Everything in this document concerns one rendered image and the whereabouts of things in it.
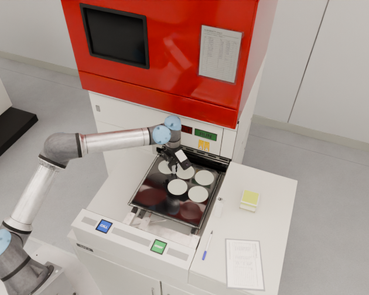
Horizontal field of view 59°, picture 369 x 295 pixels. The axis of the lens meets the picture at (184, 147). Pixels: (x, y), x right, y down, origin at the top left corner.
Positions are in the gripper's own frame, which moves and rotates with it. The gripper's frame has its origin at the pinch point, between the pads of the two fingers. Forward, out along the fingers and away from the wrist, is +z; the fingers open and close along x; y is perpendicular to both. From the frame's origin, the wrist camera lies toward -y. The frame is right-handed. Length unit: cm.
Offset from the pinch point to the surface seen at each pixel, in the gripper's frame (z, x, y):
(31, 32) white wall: 46, -37, 288
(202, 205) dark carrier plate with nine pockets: 1.3, 3.1, -23.5
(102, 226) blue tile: -5.1, 46.7, -5.2
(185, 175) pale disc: 1.3, -3.0, -4.2
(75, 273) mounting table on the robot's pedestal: 9, 65, -8
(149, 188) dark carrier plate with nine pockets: 1.4, 16.1, 1.6
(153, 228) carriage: 3.3, 28.0, -16.5
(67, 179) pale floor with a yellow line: 91, 25, 112
